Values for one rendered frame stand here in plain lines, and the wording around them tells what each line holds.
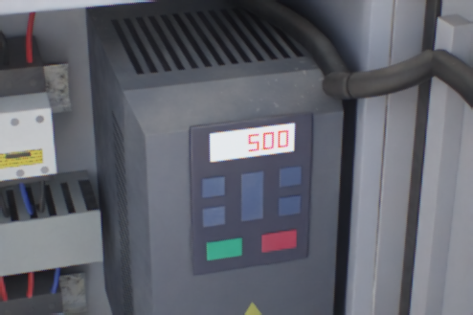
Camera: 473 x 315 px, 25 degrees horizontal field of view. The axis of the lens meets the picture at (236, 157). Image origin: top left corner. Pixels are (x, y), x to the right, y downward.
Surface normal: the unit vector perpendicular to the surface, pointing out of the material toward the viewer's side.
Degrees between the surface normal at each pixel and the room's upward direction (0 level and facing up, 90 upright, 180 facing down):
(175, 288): 90
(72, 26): 90
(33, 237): 90
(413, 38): 90
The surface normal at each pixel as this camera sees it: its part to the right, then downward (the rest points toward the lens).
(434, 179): -0.92, 0.18
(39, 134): 0.27, 0.45
